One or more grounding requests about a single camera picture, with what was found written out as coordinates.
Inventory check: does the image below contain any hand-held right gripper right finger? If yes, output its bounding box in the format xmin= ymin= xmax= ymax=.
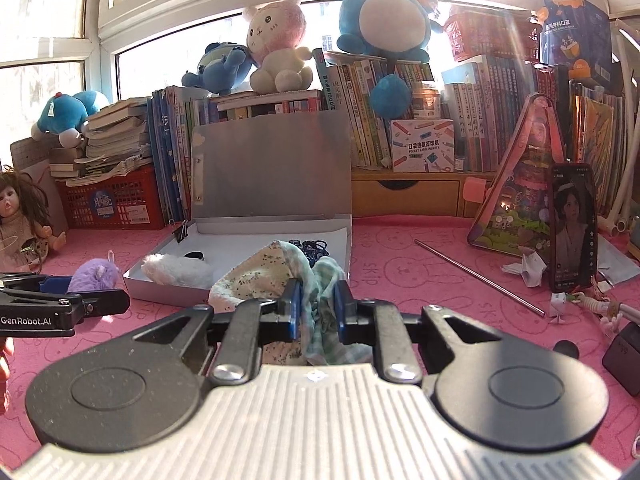
xmin=335 ymin=281 xmax=501 ymax=385

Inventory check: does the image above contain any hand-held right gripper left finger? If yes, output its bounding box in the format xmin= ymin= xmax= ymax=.
xmin=131 ymin=280 xmax=303 ymax=386

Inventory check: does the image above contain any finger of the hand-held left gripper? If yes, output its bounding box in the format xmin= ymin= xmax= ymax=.
xmin=0 ymin=272 xmax=74 ymax=295
xmin=0 ymin=289 xmax=131 ymax=319

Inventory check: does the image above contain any purple fluffy plush toy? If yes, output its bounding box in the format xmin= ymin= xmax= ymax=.
xmin=67 ymin=252 xmax=123 ymax=293

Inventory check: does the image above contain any green checked floral cloth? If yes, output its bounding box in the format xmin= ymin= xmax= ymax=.
xmin=209 ymin=240 xmax=373 ymax=367

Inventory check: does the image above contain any blue floral fabric pouch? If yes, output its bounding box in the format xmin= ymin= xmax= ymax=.
xmin=287 ymin=239 xmax=331 ymax=268

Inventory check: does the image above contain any white fluffy plush toy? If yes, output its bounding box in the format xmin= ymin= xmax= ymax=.
xmin=141 ymin=253 xmax=216 ymax=289

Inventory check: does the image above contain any grey cardboard box with lid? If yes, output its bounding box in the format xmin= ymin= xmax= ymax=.
xmin=122 ymin=108 xmax=353 ymax=306

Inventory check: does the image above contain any person's left hand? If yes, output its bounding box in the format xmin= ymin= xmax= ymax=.
xmin=0 ymin=337 xmax=12 ymax=413

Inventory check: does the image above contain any clear glass cup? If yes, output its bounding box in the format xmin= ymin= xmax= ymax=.
xmin=0 ymin=235 xmax=43 ymax=275

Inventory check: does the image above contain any pink rabbit print mat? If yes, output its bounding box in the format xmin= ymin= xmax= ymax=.
xmin=0 ymin=215 xmax=640 ymax=461

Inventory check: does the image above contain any brown-haired doll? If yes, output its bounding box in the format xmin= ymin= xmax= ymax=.
xmin=0 ymin=167 xmax=68 ymax=271

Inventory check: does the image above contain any large red plastic basket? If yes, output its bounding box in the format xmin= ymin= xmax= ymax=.
xmin=55 ymin=165 xmax=167 ymax=231

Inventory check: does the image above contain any grey grid board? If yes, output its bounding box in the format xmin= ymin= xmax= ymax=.
xmin=10 ymin=137 xmax=51 ymax=171

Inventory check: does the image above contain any thin metal rod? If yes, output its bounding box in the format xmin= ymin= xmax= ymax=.
xmin=414 ymin=240 xmax=547 ymax=317

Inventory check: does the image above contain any wooden drawer unit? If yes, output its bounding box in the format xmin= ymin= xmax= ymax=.
xmin=350 ymin=167 xmax=501 ymax=218

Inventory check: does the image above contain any row of thin blue books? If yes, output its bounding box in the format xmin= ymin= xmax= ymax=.
xmin=148 ymin=86 xmax=196 ymax=226

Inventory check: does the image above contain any stack of worn books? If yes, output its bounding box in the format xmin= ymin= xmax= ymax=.
xmin=47 ymin=99 xmax=156 ymax=188

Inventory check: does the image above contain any blue white cat plush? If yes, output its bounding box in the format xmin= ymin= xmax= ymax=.
xmin=31 ymin=91 xmax=110 ymax=148

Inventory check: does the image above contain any row of upright books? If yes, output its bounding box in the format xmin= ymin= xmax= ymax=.
xmin=190 ymin=49 xmax=573 ymax=173

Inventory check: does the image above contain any white label printer box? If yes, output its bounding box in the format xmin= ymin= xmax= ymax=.
xmin=390 ymin=119 xmax=456 ymax=173

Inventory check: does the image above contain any white folded paper figure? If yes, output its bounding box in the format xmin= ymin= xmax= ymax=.
xmin=501 ymin=250 xmax=548 ymax=288

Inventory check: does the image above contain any small white paper figure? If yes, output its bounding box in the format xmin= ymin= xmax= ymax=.
xmin=549 ymin=292 xmax=576 ymax=321

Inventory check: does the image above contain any pink house-shaped box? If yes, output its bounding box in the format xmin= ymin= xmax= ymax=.
xmin=467 ymin=92 xmax=573 ymax=261

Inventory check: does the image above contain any small white jar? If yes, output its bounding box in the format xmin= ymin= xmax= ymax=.
xmin=411 ymin=82 xmax=443 ymax=121

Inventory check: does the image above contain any black smartphone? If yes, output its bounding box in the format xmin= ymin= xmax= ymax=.
xmin=549 ymin=162 xmax=598 ymax=293

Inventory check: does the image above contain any blue alien plush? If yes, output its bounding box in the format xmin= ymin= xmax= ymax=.
xmin=181 ymin=42 xmax=261 ymax=97

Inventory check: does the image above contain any light blue sheet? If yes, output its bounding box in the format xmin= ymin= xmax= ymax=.
xmin=595 ymin=234 xmax=640 ymax=286

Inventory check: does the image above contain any pink white rabbit plush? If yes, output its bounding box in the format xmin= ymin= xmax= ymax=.
xmin=243 ymin=0 xmax=316 ymax=95

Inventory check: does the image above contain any dark grey box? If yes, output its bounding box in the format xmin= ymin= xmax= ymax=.
xmin=601 ymin=321 xmax=640 ymax=385

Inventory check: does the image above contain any big round blue plush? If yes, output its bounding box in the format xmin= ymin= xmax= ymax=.
xmin=329 ymin=0 xmax=443 ymax=118

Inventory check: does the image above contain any stack of colourful picture books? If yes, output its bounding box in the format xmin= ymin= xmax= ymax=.
xmin=569 ymin=80 xmax=632 ymax=218

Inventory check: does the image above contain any blue face mask box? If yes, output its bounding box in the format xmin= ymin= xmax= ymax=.
xmin=537 ymin=0 xmax=626 ymax=83

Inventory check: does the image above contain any white cable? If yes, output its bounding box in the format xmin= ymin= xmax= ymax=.
xmin=575 ymin=291 xmax=640 ymax=331

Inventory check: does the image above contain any white window frame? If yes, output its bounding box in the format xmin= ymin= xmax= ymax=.
xmin=0 ymin=0 xmax=640 ymax=101

